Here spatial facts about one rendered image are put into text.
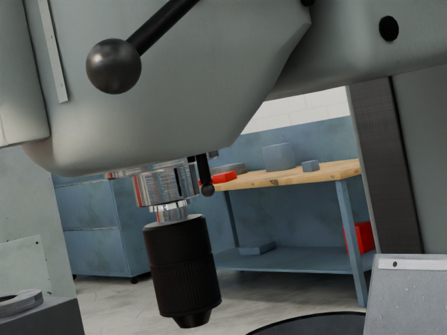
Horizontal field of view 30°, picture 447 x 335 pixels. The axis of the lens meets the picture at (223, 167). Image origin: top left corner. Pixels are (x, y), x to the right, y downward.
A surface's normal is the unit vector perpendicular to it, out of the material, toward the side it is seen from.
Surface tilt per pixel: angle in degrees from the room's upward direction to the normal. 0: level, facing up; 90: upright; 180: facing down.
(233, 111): 125
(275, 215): 90
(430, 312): 64
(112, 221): 90
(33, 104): 90
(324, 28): 90
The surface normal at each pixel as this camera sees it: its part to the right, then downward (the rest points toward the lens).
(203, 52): 0.63, 0.24
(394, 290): -0.78, -0.26
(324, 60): -0.73, 0.34
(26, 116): 0.60, -0.07
